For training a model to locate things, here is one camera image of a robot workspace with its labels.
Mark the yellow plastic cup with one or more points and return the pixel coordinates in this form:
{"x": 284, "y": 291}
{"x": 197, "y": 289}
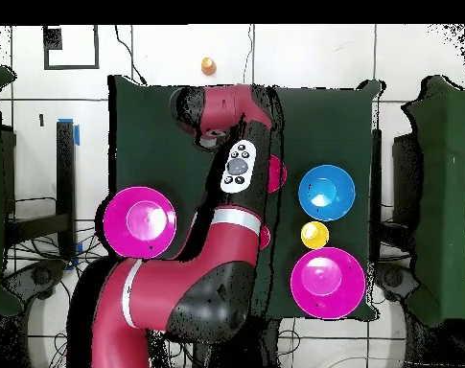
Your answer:
{"x": 315, "y": 237}

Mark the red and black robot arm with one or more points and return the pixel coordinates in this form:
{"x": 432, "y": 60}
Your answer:
{"x": 224, "y": 107}

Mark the dark green tablecloth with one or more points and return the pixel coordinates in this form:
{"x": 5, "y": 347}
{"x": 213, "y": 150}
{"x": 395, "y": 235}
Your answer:
{"x": 331, "y": 115}

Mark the orange plastic cup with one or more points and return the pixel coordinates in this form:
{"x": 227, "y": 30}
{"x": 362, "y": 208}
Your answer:
{"x": 208, "y": 67}

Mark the red plastic cup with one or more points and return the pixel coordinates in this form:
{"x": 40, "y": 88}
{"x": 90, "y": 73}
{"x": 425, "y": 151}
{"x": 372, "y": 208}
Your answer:
{"x": 265, "y": 237}

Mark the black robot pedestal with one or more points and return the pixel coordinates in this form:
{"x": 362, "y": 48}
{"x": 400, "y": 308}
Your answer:
{"x": 266, "y": 345}

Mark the grey office chair base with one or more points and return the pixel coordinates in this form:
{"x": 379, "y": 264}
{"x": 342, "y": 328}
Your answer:
{"x": 393, "y": 280}
{"x": 40, "y": 276}

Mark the black square floor frame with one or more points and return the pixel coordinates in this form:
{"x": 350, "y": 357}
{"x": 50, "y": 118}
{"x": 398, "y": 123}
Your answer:
{"x": 52, "y": 38}

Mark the blue plastic bowl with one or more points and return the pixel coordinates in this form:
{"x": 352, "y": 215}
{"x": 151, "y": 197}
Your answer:
{"x": 326, "y": 184}

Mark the small red plastic bowl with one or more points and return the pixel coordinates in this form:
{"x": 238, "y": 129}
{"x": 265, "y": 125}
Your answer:
{"x": 277, "y": 172}

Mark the black metal stand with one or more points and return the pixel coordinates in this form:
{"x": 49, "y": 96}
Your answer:
{"x": 65, "y": 172}
{"x": 376, "y": 191}

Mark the large pink plastic bowl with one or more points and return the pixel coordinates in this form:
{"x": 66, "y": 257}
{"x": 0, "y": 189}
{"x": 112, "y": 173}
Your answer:
{"x": 140, "y": 222}
{"x": 328, "y": 283}

